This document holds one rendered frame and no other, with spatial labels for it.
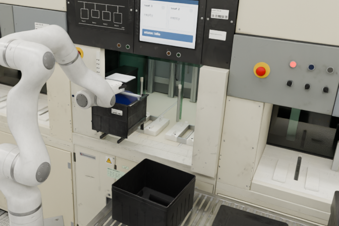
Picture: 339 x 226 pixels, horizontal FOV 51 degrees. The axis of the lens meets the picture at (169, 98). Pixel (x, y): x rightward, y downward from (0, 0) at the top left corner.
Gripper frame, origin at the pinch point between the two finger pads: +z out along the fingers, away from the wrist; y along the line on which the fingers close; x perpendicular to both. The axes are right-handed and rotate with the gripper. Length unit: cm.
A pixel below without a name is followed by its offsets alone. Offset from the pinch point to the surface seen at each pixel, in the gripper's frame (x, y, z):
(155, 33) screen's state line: 26.5, 18.1, 1.4
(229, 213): -39, 68, -25
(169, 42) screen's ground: 23.2, 25.3, 1.4
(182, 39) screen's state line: 25.7, 31.9, 1.4
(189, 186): -34, 49, -22
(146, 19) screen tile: 32.2, 12.9, 1.4
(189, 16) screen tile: 35.9, 34.5, 1.4
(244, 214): -39, 74, -22
